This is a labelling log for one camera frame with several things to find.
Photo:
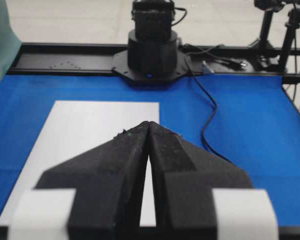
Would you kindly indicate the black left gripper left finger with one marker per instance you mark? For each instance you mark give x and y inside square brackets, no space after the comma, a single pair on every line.
[109,182]

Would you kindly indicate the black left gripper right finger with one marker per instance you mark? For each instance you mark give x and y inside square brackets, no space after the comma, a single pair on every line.
[183,176]

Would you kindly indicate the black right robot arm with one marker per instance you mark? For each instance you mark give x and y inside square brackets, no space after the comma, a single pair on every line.
[152,54]

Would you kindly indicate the white board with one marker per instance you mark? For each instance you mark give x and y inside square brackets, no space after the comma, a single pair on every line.
[72,128]

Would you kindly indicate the blue table mat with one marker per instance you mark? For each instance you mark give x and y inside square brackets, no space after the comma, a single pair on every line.
[256,125]

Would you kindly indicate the green curtain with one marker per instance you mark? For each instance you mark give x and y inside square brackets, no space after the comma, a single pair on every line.
[9,42]

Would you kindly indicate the black tripod stand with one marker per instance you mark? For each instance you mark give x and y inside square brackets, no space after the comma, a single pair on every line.
[291,25]

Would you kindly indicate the black camera stand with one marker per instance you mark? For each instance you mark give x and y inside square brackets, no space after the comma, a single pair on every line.
[261,44]

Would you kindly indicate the black aluminium rail frame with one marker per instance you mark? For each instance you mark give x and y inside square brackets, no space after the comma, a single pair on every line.
[112,60]

